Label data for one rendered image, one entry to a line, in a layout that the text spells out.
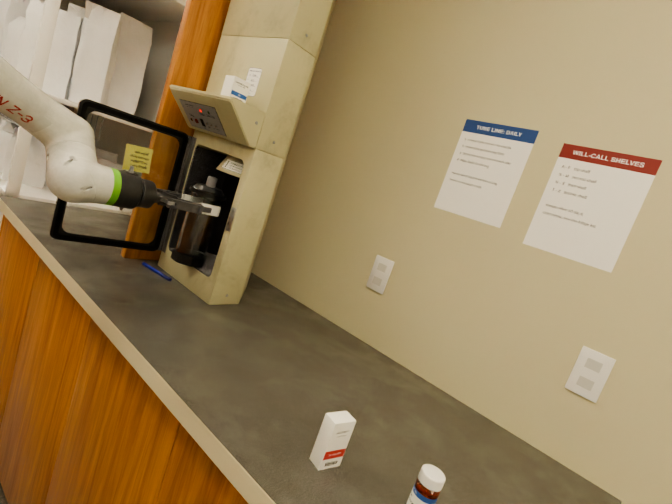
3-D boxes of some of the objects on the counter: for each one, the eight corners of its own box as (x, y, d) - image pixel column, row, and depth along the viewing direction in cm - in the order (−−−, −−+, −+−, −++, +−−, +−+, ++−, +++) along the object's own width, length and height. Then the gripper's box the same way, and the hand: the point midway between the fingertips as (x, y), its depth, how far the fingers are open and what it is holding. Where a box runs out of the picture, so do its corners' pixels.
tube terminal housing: (218, 268, 157) (277, 70, 146) (271, 303, 138) (344, 78, 127) (157, 264, 137) (220, 34, 126) (209, 305, 118) (289, 38, 107)
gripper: (159, 188, 98) (234, 205, 116) (122, 168, 111) (195, 186, 129) (151, 217, 99) (227, 229, 118) (115, 194, 112) (188, 208, 130)
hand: (203, 205), depth 121 cm, fingers closed on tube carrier, 9 cm apart
